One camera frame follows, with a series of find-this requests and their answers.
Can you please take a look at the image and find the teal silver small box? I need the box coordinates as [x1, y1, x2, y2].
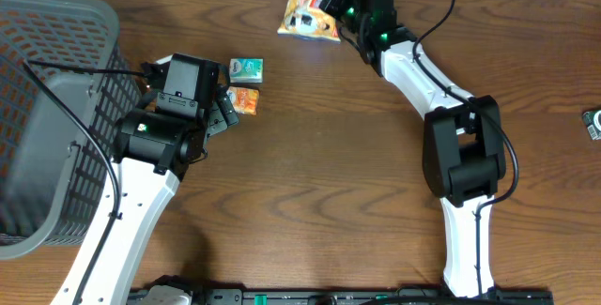
[229, 58, 264, 84]

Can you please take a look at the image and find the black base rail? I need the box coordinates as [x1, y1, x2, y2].
[125, 275, 554, 305]

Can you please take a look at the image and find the orange small box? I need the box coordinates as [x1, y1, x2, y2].
[227, 86, 259, 115]

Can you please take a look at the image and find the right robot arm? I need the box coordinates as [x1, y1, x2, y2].
[319, 0, 507, 298]

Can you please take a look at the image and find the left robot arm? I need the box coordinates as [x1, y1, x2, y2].
[53, 53, 237, 304]

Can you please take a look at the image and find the grey plastic mesh basket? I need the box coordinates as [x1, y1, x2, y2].
[1, 0, 141, 260]

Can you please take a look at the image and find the green Zam-Buk tin box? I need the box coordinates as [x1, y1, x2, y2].
[582, 109, 601, 141]

